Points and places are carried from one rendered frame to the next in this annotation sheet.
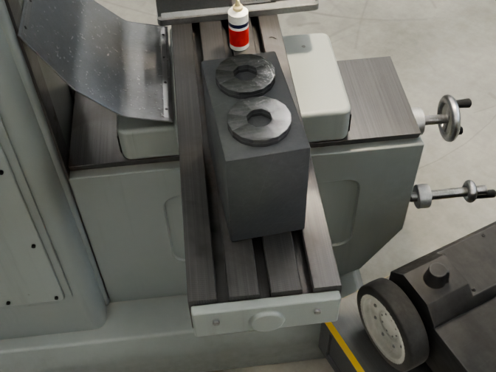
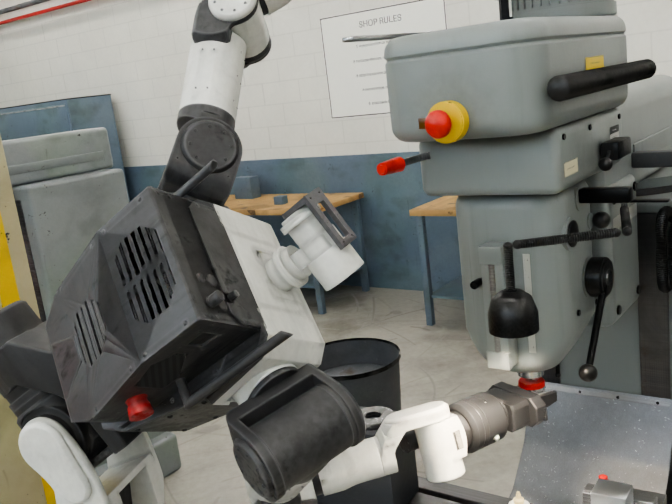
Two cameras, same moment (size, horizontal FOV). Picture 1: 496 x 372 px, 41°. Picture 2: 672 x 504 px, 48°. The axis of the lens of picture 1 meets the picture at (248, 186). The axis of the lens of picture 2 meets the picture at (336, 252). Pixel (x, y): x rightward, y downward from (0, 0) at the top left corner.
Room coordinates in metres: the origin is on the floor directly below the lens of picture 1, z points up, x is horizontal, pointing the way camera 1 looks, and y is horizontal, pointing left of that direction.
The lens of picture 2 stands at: (1.76, -1.13, 1.84)
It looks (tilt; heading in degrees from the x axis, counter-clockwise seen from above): 13 degrees down; 132
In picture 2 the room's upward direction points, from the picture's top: 7 degrees counter-clockwise
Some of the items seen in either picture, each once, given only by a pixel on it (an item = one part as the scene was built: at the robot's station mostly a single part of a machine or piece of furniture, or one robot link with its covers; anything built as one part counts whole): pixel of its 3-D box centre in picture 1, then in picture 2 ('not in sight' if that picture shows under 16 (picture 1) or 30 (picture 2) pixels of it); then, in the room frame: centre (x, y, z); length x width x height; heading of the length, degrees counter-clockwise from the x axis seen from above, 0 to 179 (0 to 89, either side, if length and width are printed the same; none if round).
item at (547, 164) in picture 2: not in sight; (525, 150); (1.13, 0.08, 1.68); 0.34 x 0.24 x 0.10; 95
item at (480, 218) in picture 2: not in sight; (525, 272); (1.13, 0.04, 1.47); 0.21 x 0.19 x 0.32; 5
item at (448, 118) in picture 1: (434, 119); not in sight; (1.17, -0.46, 0.64); 0.16 x 0.12 x 0.12; 95
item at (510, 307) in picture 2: not in sight; (512, 309); (1.23, -0.19, 1.48); 0.07 x 0.07 x 0.06
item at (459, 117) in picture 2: not in sight; (447, 122); (1.15, -0.20, 1.76); 0.06 x 0.02 x 0.06; 5
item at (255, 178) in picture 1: (253, 142); (358, 454); (0.72, -0.01, 1.04); 0.22 x 0.12 x 0.20; 10
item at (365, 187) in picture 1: (245, 190); not in sight; (1.13, 0.01, 0.44); 0.80 x 0.30 x 0.60; 95
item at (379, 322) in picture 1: (391, 324); not in sight; (0.69, -0.30, 0.50); 0.20 x 0.05 x 0.20; 26
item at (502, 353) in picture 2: not in sight; (498, 305); (1.14, -0.08, 1.44); 0.04 x 0.04 x 0.21; 5
